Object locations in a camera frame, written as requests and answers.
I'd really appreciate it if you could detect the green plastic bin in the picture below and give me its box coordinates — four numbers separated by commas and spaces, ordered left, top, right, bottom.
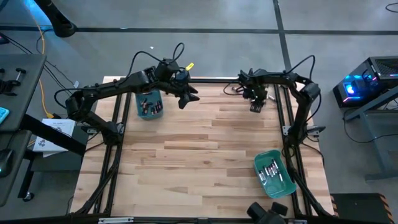
253, 149, 297, 199

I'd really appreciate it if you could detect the white paper sheet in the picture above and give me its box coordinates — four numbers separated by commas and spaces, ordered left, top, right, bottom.
32, 118, 77, 153

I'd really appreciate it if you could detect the backlit computer keyboard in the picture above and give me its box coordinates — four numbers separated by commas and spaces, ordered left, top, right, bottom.
0, 106, 10, 124

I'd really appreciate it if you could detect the black leader arm handle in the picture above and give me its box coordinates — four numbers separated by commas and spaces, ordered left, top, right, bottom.
246, 201, 289, 224

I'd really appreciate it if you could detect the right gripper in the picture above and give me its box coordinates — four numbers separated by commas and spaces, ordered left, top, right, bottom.
238, 70, 269, 113

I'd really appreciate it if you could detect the black computer tower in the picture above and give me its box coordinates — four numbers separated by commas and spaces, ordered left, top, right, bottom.
332, 55, 398, 109

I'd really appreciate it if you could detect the grey-legged workbench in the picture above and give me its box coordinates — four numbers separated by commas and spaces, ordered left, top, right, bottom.
343, 88, 398, 182

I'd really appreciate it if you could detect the black aluminium table frame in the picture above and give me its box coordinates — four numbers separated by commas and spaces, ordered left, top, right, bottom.
74, 77, 335, 218

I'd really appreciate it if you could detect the black computer mouse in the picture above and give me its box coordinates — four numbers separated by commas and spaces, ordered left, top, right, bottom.
0, 149, 15, 179

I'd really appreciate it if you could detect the yellow cable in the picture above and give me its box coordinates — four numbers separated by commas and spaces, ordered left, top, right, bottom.
20, 0, 55, 119

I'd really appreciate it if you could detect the grey desk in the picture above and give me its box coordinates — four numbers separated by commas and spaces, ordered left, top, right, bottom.
0, 54, 47, 206

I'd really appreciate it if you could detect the blue-grey plastic bin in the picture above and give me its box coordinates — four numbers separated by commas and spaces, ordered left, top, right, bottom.
134, 90, 165, 121

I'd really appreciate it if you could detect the black desk clamp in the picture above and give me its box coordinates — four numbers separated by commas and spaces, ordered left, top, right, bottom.
0, 67, 27, 96

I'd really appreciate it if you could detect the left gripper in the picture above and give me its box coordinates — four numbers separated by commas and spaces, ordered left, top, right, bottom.
169, 68, 200, 110

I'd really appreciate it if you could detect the black camera stand pole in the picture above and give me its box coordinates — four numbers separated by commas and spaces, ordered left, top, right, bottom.
33, 0, 78, 39

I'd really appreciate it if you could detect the black striped floor mat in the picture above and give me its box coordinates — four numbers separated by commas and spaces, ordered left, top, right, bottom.
330, 192, 389, 224

